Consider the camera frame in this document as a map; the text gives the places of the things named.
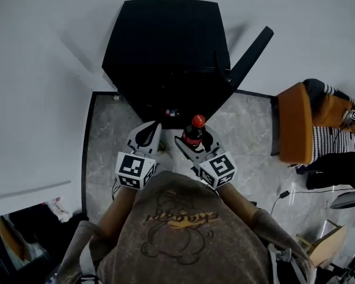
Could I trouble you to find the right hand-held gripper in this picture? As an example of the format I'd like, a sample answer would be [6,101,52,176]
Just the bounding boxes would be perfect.
[173,125,238,189]

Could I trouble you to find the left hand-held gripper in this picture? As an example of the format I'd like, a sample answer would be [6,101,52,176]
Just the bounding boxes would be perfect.
[114,120,164,191]

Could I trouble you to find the dark cola bottle red cap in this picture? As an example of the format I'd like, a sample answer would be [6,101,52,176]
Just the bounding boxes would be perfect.
[181,114,207,148]

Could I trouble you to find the black fridge cabinet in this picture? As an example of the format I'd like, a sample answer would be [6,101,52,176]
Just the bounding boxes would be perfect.
[101,0,275,130]

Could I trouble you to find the person's left forearm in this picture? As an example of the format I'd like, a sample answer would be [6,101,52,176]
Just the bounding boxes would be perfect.
[99,185,138,239]

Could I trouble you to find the person's right forearm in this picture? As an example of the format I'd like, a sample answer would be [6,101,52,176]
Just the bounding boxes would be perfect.
[215,182,263,229]

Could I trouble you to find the person's grey printed shirt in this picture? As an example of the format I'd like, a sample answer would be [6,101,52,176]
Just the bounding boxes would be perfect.
[57,170,318,284]

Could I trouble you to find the orange chair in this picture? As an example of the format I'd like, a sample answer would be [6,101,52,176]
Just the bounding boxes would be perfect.
[276,82,355,166]

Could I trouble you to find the white counter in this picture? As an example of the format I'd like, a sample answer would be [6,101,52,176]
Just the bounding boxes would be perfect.
[0,105,86,219]

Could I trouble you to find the black garment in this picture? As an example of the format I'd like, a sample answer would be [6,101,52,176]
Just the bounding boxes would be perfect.
[295,149,355,191]

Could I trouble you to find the grey device with patterned block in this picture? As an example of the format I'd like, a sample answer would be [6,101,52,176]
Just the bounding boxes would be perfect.
[342,108,355,128]

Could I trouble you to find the black chair base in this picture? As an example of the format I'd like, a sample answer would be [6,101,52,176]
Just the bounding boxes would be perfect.
[330,190,355,210]

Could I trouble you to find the cardboard box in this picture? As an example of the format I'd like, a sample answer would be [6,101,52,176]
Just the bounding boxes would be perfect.
[295,219,348,269]

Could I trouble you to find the black cable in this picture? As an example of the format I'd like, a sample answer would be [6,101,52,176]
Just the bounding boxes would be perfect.
[269,187,355,217]

